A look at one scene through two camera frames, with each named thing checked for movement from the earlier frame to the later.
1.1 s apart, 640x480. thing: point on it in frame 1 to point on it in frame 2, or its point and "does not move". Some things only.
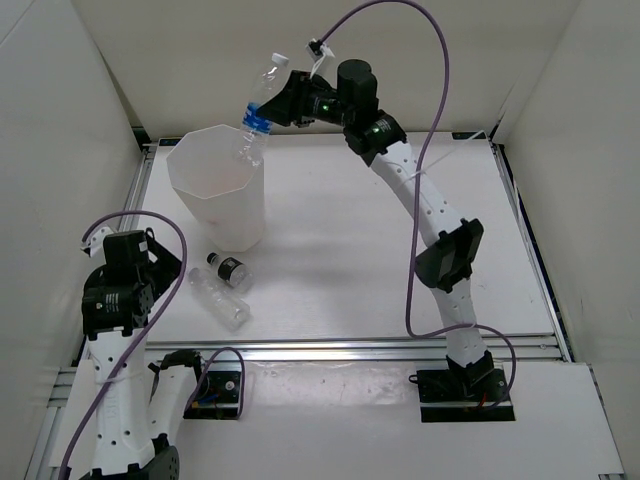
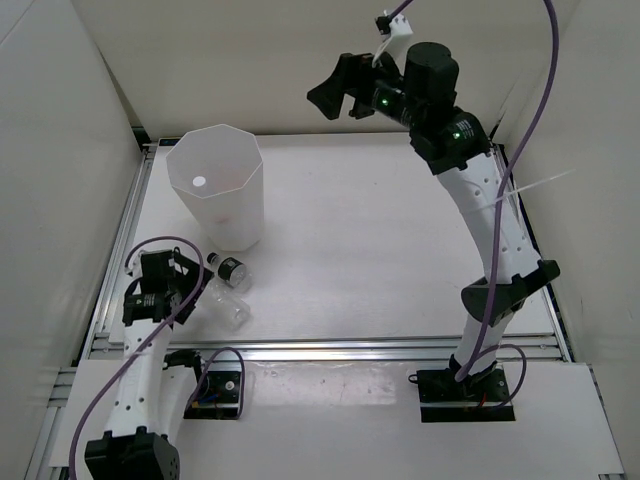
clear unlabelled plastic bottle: (227, 308) does not move
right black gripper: (290, 105) to (356, 73)
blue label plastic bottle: (251, 141) to (199, 181)
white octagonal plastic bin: (224, 197) does not move
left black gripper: (164, 266) to (191, 276)
